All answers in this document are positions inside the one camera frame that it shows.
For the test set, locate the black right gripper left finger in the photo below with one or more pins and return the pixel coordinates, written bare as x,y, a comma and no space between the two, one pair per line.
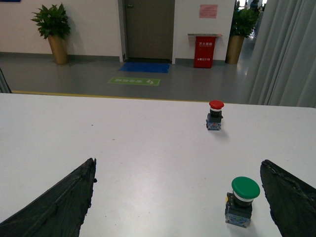
60,211

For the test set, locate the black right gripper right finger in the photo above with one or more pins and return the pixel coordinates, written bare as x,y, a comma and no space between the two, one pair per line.
292,201

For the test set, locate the green mushroom push button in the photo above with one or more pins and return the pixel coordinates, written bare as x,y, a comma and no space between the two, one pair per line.
238,209

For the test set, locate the red mushroom push button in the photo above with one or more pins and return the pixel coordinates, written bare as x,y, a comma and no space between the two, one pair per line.
214,117

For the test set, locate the grey curtain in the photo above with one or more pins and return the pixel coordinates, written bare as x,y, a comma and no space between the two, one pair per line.
282,71

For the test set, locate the green floor sign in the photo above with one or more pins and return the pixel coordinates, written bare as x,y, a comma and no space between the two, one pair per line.
134,81

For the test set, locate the blue floor mat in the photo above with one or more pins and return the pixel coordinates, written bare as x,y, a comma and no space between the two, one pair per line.
145,67

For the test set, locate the red fire extinguisher box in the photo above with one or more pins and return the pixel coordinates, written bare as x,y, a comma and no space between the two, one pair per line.
204,49

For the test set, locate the right potted green plant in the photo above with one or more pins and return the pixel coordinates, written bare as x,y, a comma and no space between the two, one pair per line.
243,24

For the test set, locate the potted green plant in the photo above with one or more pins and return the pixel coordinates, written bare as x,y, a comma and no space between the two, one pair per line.
53,26
243,24

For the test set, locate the left potted green plant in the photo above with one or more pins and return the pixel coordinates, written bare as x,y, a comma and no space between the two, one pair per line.
53,26

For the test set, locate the grey door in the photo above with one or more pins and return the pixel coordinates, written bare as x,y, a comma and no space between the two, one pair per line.
149,28

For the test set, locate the pink wall notice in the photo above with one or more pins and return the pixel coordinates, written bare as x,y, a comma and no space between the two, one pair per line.
208,11

